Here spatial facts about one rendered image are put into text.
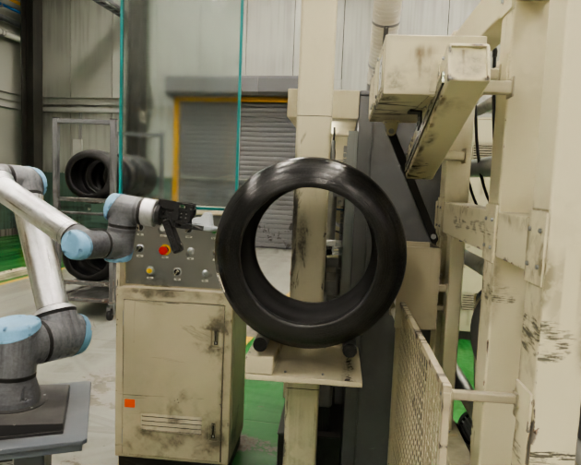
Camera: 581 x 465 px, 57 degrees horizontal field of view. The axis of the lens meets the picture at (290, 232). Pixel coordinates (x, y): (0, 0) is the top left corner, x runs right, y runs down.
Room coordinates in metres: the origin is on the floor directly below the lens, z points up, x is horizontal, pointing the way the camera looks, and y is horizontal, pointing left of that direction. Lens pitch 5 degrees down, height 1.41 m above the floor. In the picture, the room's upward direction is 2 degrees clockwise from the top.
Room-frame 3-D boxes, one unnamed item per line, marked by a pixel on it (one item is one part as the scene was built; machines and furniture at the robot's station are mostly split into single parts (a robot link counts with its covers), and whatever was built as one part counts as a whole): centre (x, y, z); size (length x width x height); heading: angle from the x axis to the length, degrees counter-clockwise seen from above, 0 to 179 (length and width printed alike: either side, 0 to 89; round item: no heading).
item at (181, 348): (2.58, 0.51, 0.63); 0.56 x 0.41 x 1.27; 85
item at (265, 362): (1.80, 0.07, 0.84); 0.36 x 0.09 x 0.06; 175
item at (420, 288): (1.98, -0.47, 1.05); 0.20 x 0.15 x 0.30; 175
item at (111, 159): (5.66, 1.89, 0.96); 1.36 x 0.71 x 1.92; 169
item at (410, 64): (1.64, -0.36, 1.71); 0.61 x 0.25 x 0.15; 175
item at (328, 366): (1.79, -0.07, 0.80); 0.37 x 0.36 x 0.02; 85
